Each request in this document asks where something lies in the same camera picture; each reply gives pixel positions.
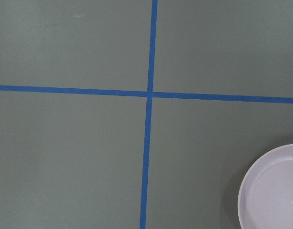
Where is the pink plate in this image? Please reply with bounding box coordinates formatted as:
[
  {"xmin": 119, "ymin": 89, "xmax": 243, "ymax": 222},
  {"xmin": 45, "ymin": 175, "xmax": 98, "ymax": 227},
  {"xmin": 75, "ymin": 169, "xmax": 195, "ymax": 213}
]
[{"xmin": 237, "ymin": 144, "xmax": 293, "ymax": 229}]

